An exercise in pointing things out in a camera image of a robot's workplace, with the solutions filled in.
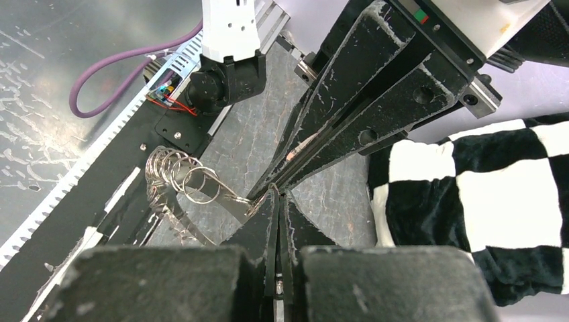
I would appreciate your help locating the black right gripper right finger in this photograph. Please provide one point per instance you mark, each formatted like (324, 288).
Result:
(326, 282)

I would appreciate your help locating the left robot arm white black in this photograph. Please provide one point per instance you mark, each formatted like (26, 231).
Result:
(232, 66)

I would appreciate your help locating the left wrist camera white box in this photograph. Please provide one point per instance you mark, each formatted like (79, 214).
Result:
(490, 24)

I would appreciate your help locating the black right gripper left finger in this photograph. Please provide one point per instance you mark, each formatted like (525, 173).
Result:
(230, 282)

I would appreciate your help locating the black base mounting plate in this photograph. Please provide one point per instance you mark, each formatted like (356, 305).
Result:
(109, 202)

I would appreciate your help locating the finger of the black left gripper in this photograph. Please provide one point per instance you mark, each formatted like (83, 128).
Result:
(372, 57)
(378, 116)

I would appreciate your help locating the white toothed cable duct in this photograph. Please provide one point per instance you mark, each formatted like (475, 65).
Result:
(187, 55)

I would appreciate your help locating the black white checkered pillow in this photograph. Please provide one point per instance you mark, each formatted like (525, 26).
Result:
(499, 193)

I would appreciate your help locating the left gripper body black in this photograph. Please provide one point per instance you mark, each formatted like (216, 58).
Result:
(437, 40)

